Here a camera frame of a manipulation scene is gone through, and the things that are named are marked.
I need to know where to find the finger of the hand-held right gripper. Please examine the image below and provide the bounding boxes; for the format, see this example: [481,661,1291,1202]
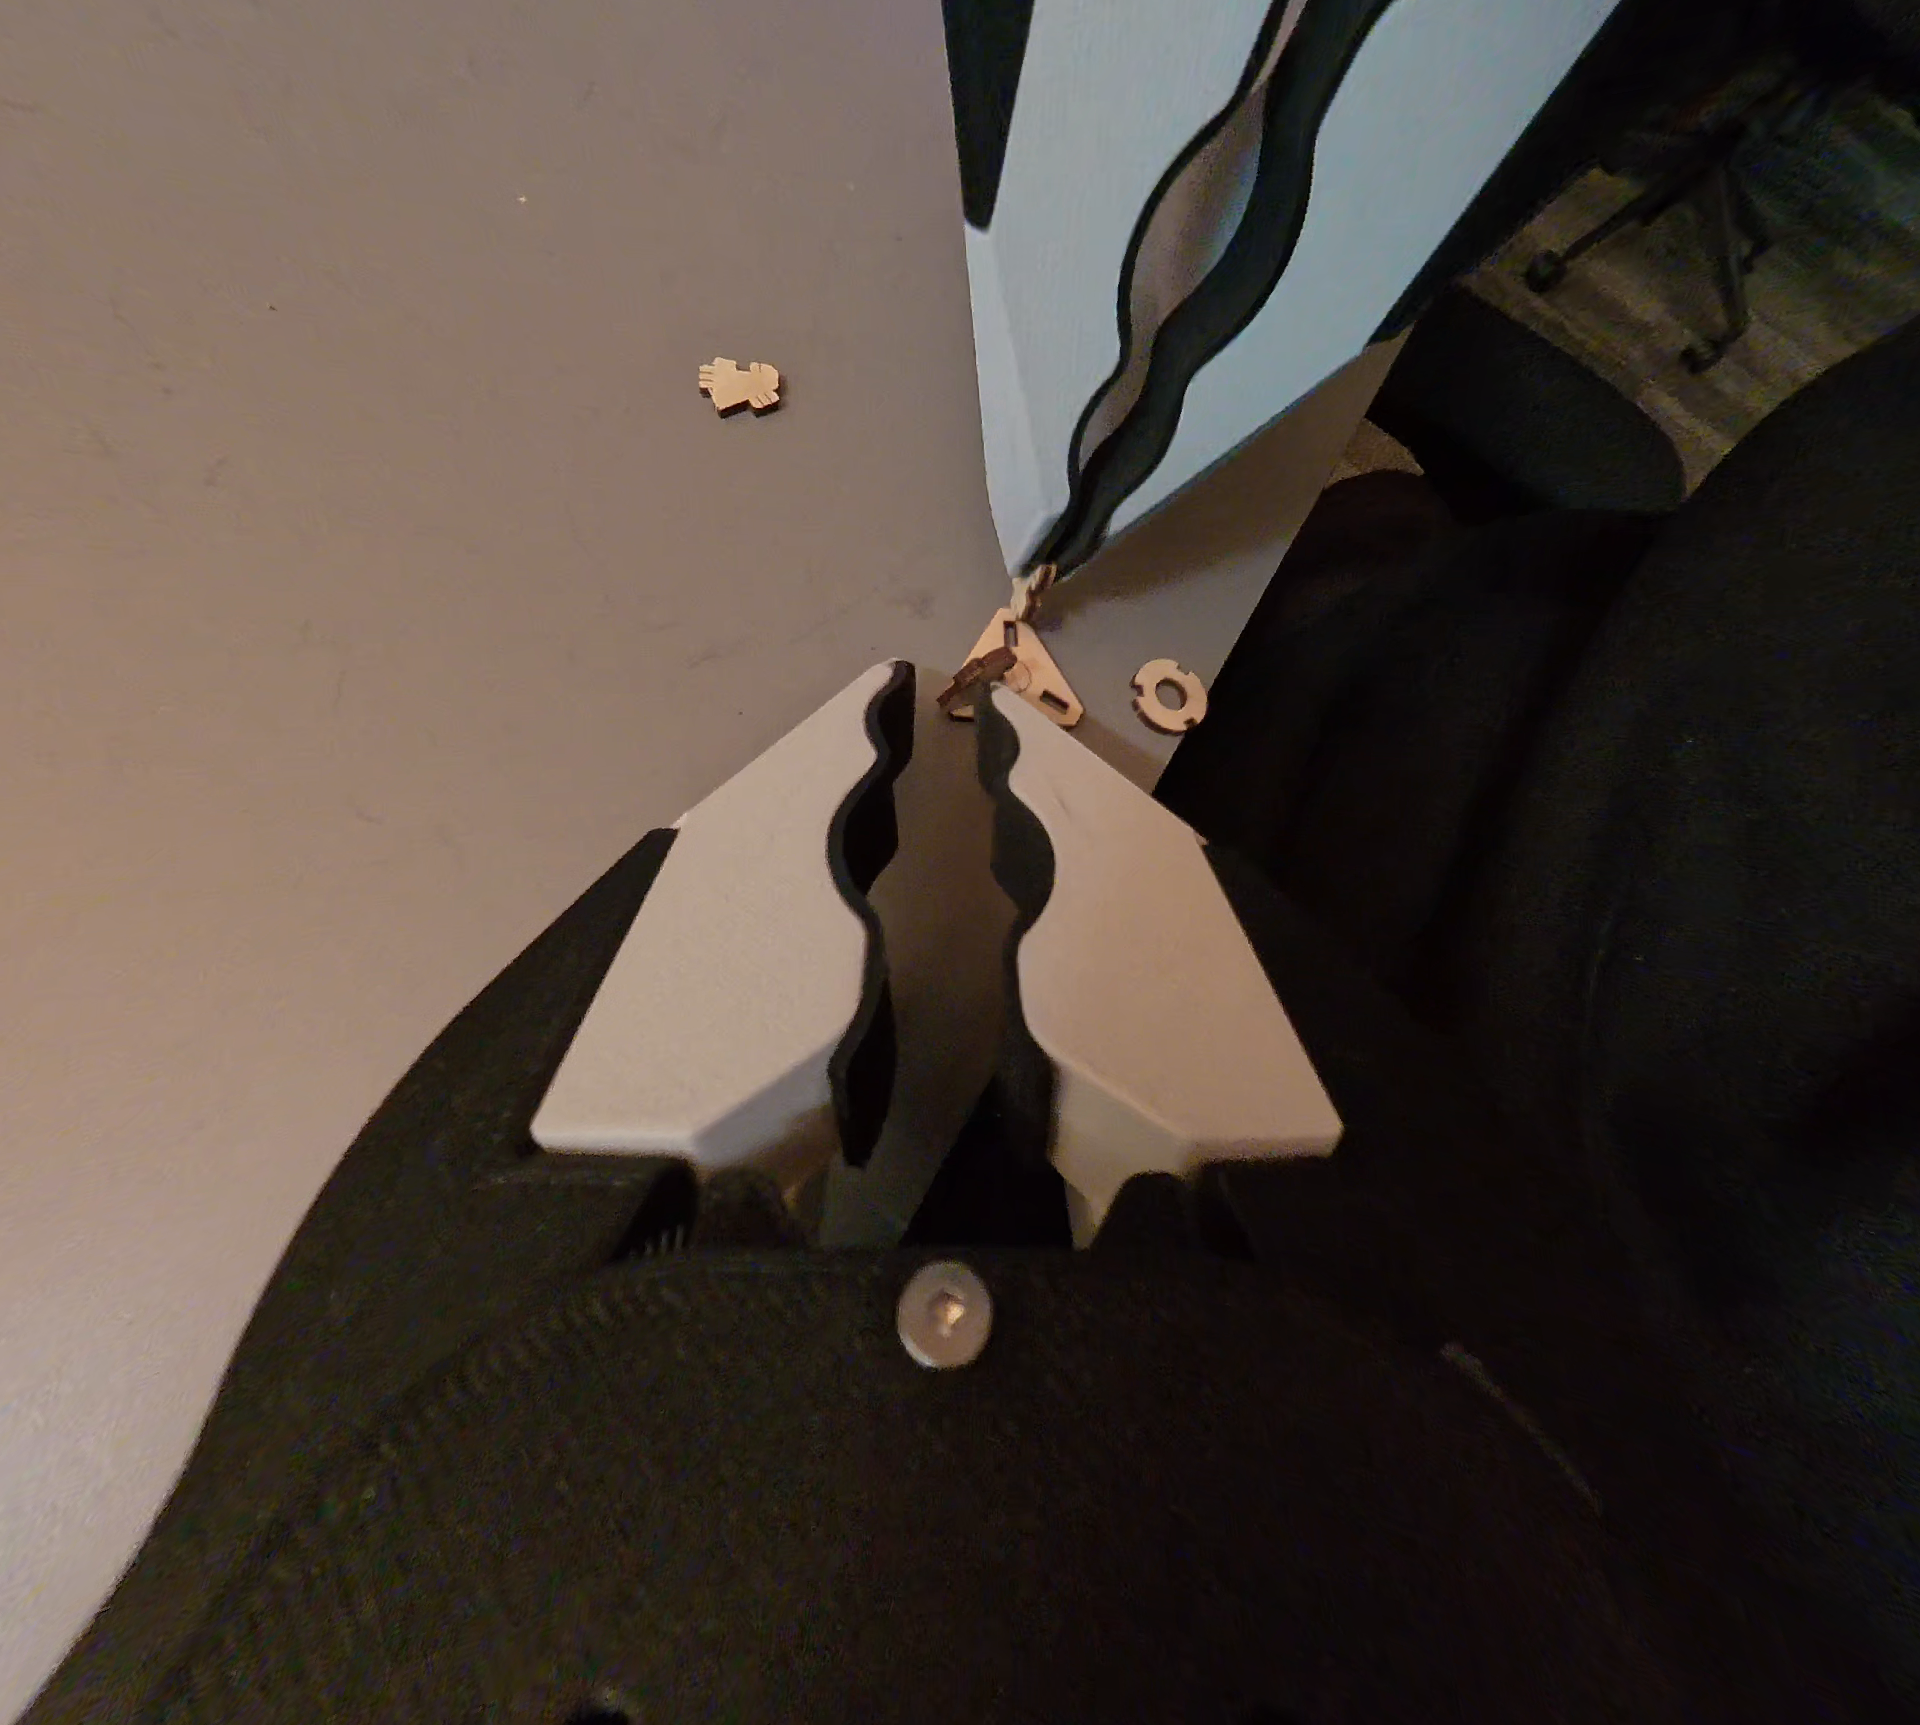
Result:
[959,0,1295,577]
[1056,0,1632,566]

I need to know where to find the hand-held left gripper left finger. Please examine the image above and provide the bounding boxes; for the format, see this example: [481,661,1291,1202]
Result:
[532,661,918,1180]

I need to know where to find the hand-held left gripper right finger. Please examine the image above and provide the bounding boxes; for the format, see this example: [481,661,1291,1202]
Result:
[974,689,1343,1250]

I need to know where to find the triangular wooden model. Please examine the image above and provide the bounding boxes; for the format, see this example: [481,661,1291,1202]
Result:
[935,609,1085,734]

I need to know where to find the black office chair base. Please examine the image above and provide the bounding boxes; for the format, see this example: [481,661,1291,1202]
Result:
[1521,66,1854,376]

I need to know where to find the person's dark-clothed legs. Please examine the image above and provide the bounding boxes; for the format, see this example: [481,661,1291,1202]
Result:
[1154,306,1920,1725]

